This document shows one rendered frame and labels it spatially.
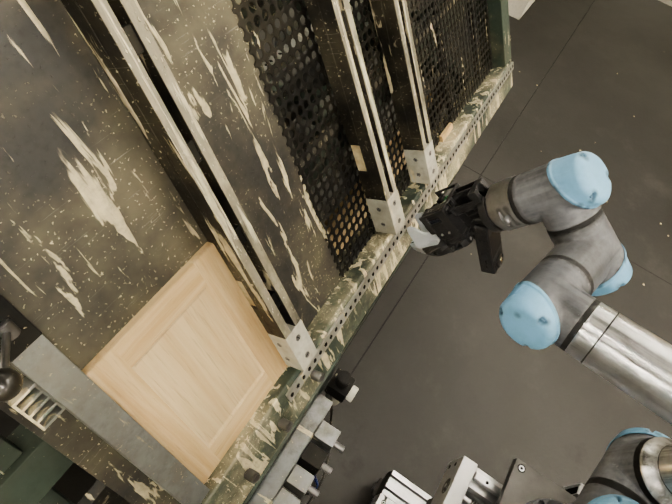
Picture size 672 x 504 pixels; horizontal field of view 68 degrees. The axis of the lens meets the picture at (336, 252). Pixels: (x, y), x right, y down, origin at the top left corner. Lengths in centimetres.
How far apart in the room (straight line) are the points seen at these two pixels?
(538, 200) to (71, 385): 72
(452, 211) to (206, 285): 48
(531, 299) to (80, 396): 66
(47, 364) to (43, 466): 22
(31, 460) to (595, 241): 90
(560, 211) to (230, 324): 66
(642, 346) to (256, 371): 78
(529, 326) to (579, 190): 18
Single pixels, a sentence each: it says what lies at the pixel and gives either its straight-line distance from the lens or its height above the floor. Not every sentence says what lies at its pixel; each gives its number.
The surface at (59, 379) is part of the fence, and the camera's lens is 85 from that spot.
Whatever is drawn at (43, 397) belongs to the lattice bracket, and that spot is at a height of 127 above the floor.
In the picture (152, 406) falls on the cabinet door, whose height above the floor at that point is 111.
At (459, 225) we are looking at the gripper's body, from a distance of 82.
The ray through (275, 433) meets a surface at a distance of 124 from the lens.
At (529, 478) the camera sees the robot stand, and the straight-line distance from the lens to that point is 118.
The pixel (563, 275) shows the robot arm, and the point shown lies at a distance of 68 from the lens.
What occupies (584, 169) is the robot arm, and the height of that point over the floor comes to 165.
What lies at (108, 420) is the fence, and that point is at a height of 119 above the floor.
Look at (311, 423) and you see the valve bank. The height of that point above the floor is 74.
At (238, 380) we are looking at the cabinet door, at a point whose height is 98.
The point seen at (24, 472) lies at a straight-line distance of 98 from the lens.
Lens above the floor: 205
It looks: 56 degrees down
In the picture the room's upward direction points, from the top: 18 degrees clockwise
